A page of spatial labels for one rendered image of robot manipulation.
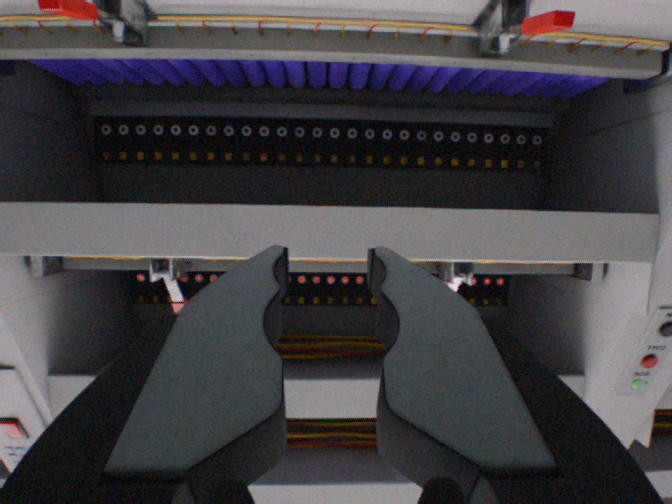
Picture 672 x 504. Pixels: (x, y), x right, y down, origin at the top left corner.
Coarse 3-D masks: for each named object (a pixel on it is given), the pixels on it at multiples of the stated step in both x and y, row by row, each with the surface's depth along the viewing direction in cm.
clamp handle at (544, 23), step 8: (536, 16) 20; (544, 16) 19; (552, 16) 18; (560, 16) 18; (568, 16) 18; (520, 24) 22; (528, 24) 20; (536, 24) 20; (544, 24) 19; (552, 24) 18; (560, 24) 18; (568, 24) 18; (504, 32) 24; (512, 32) 23; (520, 32) 22; (528, 32) 21; (536, 32) 21; (544, 32) 20; (504, 40) 24; (504, 48) 24
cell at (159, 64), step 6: (144, 60) 30; (150, 60) 30; (156, 60) 30; (162, 60) 31; (156, 66) 31; (162, 66) 31; (168, 66) 32; (162, 72) 32; (168, 72) 33; (174, 72) 33; (168, 78) 34; (174, 78) 34; (180, 78) 35; (174, 84) 36; (180, 84) 36
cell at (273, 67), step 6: (264, 60) 30; (270, 60) 30; (264, 66) 32; (270, 66) 31; (276, 66) 31; (282, 66) 33; (270, 72) 33; (276, 72) 33; (282, 72) 34; (270, 78) 34; (276, 78) 34; (282, 78) 35; (276, 84) 36; (282, 84) 36
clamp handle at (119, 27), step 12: (48, 0) 17; (60, 0) 17; (72, 0) 18; (48, 12) 18; (60, 12) 18; (72, 12) 18; (84, 12) 19; (96, 12) 20; (108, 12) 21; (120, 24) 23; (120, 36) 23
